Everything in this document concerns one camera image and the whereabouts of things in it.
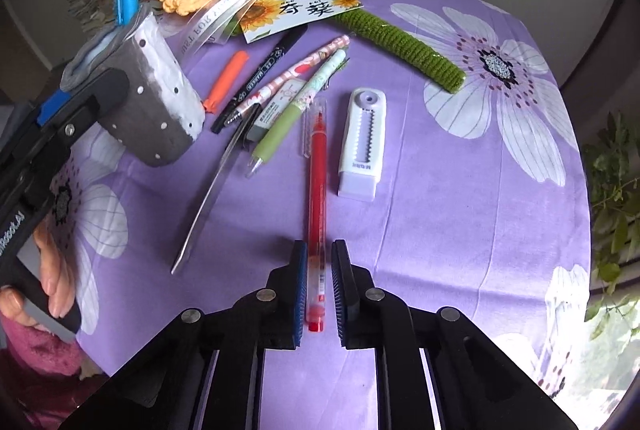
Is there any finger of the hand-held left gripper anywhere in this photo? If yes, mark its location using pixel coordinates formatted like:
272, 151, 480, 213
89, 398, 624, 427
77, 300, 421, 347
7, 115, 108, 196
30, 70, 130, 161
39, 90, 76, 125

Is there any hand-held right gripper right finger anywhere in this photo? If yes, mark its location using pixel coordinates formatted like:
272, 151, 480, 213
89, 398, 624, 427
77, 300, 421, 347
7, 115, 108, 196
331, 239, 578, 430

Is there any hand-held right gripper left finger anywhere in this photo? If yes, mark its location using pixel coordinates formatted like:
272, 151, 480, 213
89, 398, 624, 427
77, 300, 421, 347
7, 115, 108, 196
59, 239, 308, 430

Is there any grey dotted pen holder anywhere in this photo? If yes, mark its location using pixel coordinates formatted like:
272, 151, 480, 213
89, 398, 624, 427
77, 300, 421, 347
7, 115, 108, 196
60, 7, 206, 169

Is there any red pen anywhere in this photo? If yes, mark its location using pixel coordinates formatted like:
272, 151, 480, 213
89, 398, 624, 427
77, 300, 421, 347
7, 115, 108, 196
302, 98, 330, 334

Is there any orange highlighter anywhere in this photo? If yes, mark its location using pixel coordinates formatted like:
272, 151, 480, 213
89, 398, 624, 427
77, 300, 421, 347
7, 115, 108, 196
202, 50, 250, 115

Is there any black marker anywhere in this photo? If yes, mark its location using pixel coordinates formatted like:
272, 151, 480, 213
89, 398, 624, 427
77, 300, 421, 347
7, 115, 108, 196
209, 26, 310, 135

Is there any white sleeved eraser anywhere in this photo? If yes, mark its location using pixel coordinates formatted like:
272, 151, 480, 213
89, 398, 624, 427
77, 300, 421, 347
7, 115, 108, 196
244, 77, 307, 143

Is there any green patterned pen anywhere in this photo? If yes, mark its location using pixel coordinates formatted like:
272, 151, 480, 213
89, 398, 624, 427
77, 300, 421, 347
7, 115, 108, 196
244, 48, 350, 181

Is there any pink patterned pen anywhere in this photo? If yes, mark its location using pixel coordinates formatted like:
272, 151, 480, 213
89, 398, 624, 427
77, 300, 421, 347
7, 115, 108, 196
227, 34, 351, 119

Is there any person's left forearm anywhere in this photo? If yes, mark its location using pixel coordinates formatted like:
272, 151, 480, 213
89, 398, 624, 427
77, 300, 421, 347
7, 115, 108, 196
0, 310, 109, 430

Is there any person's left hand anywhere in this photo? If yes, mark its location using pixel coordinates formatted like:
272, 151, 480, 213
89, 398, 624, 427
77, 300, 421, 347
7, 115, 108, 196
0, 230, 76, 326

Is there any purple floral tablecloth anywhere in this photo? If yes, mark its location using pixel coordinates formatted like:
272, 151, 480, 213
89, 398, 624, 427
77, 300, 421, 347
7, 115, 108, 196
30, 0, 594, 430

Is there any white correction tape dispenser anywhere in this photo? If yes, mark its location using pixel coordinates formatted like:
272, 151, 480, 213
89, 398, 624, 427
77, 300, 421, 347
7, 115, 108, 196
337, 86, 387, 201

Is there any sunflower print card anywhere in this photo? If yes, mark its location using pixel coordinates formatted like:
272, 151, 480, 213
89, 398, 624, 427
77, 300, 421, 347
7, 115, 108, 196
239, 0, 362, 45

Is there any green potted plant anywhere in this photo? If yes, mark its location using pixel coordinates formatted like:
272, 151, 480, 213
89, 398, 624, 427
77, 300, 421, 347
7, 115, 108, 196
582, 110, 640, 342

